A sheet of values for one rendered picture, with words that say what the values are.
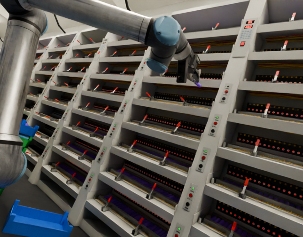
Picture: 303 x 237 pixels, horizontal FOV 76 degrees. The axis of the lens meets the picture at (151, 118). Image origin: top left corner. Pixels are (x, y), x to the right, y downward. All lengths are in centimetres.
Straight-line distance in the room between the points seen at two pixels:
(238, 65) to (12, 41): 107
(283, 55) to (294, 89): 21
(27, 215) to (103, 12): 114
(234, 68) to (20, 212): 144
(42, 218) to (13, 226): 24
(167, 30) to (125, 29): 14
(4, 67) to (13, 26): 17
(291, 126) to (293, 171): 19
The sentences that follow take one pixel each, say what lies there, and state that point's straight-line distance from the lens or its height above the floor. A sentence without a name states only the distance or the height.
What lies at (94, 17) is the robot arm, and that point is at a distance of 74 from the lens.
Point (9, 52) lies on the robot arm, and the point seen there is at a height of 70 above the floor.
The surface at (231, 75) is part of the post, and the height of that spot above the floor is 116.
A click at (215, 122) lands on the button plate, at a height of 86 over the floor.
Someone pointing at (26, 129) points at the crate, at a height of 44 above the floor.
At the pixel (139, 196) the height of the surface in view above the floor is 35.
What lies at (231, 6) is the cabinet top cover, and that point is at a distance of 163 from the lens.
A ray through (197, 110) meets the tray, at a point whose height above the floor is 92.
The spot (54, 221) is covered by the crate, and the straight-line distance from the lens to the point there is 144.
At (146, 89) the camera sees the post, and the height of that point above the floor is 106.
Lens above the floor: 53
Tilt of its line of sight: 13 degrees up
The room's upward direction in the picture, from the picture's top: 23 degrees clockwise
